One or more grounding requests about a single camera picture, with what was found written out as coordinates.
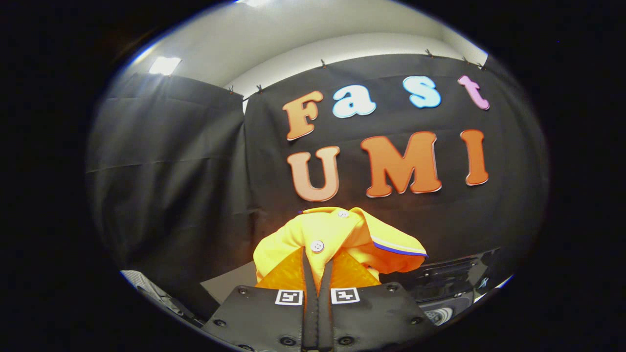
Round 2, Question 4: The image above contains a row of black cloth clips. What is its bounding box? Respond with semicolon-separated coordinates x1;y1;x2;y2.
227;48;487;96

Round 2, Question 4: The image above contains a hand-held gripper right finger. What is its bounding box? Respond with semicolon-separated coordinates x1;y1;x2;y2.
318;249;436;352

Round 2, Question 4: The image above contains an orange yellow polo shirt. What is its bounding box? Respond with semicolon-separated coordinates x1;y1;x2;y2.
253;207;428;294

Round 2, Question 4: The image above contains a dark glass washing machine lid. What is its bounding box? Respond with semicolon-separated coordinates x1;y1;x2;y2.
391;248;502;301

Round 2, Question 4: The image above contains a small ceiling light panel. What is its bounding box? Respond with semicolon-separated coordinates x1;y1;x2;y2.
148;56;182;76

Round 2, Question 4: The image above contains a black backdrop cloth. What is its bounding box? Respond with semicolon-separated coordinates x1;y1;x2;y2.
86;53;548;313

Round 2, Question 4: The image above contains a dark grey washing machine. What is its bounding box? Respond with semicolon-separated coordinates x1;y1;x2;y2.
381;248;514;327

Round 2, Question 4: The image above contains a grey cabinet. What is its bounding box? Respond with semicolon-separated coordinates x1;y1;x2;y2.
200;261;260;318

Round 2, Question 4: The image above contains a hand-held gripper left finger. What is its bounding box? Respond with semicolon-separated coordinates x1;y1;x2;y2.
203;247;319;352

